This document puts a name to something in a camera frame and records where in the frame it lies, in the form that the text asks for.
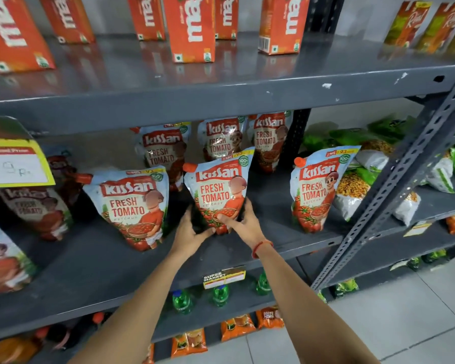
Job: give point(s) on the person's right forearm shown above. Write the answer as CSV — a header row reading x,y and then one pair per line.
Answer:
x,y
311,314

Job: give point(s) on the person's left thumb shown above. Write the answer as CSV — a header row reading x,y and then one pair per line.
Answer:
x,y
205,233

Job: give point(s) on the dark soft drink bottle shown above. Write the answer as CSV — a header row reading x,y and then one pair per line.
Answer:
x,y
74,331

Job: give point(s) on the pile of green white snack packets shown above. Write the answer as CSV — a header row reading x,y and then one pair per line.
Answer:
x,y
364,161

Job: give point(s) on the gray metal shelf rack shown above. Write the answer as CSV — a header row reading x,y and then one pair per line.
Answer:
x,y
436,202
136,87

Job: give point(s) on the small pale shelf label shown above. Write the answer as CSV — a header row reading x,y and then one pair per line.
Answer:
x,y
417,228

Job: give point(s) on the person's left forearm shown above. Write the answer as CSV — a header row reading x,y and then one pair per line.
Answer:
x,y
136,314

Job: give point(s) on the red ketchup refill pouch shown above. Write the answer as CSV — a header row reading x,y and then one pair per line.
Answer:
x,y
218,185

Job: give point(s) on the row of orange juice cartons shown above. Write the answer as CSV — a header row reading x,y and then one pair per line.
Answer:
x,y
189,30

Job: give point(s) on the orange snack packet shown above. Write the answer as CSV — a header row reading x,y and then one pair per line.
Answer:
x,y
149,355
189,343
270,318
237,327

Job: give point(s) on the orange soft drink bottle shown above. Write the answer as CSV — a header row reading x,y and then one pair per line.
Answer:
x,y
11,350

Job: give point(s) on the person's right hand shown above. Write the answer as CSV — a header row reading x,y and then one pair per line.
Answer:
x,y
250,231

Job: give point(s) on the small green packet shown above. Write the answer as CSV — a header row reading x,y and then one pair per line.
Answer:
x,y
414,263
345,288
434,256

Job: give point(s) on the person's right thumb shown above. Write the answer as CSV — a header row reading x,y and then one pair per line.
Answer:
x,y
227,219

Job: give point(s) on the group of tomato sauce pouches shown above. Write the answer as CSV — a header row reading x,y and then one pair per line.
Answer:
x,y
132,202

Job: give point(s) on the green soda bottle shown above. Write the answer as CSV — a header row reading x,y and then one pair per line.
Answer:
x,y
182,301
263,283
220,295

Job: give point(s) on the yellow white shelf label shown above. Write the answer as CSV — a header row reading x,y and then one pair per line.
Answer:
x,y
223,277

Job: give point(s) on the red thread wristband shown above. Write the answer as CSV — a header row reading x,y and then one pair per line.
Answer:
x,y
261,247

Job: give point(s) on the person's left hand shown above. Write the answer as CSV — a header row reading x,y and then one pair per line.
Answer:
x,y
185,240

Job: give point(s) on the yellow price tag card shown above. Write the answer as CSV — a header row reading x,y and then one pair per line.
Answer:
x,y
15,162

